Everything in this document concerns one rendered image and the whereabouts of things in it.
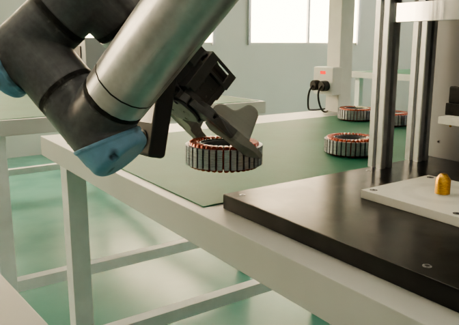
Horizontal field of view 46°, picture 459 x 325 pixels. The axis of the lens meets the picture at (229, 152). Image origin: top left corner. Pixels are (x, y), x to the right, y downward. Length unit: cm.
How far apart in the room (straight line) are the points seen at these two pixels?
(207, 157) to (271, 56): 557
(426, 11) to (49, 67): 56
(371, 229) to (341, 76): 120
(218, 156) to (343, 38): 115
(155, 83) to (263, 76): 567
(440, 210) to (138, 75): 39
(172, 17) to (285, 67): 592
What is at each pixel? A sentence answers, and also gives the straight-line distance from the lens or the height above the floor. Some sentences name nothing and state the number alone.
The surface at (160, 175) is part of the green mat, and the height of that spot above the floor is 75.
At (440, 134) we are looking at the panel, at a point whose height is 81.
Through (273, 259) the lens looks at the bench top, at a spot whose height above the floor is 74.
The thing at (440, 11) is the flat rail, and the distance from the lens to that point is 88.
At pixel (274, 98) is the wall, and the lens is 635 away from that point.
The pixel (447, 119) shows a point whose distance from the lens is 78.
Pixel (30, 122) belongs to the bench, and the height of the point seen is 74.
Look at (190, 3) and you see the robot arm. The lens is 51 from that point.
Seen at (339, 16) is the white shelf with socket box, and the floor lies 107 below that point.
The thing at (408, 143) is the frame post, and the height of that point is 80.
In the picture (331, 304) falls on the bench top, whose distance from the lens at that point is 57.
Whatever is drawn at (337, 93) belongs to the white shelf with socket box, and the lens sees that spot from 179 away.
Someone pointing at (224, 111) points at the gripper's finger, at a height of 89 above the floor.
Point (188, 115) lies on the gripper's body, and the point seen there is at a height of 89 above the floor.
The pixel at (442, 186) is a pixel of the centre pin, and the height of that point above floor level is 79.
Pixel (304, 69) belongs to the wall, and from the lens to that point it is 662.
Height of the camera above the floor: 98
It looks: 11 degrees down
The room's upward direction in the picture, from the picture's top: straight up
